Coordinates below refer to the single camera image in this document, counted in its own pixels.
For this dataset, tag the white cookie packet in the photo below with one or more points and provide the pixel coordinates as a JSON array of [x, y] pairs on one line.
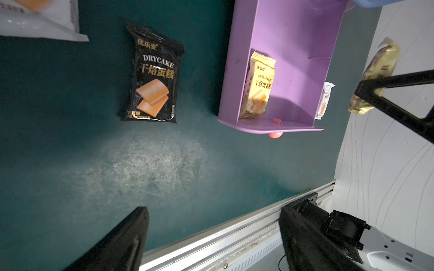
[[324, 100], [58, 20]]

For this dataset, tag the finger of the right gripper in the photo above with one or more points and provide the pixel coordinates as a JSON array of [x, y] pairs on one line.
[[365, 90]]

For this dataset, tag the blue drawer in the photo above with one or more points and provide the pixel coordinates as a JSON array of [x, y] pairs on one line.
[[367, 4]]

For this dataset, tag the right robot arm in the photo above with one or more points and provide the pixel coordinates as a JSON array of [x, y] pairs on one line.
[[362, 243]]

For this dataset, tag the yellow cookie packet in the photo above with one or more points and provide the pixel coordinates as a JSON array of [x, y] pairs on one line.
[[382, 65], [259, 82]]

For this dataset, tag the black drycake packet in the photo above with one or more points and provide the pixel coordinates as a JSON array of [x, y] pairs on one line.
[[155, 78]]

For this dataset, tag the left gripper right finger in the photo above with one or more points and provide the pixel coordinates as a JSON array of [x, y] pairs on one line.
[[306, 248]]

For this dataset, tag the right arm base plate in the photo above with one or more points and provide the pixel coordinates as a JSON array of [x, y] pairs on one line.
[[303, 199]]

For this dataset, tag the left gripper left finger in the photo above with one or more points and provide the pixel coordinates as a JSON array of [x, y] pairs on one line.
[[121, 249]]

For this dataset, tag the purple bottom drawer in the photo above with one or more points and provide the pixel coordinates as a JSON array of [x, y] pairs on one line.
[[301, 37]]

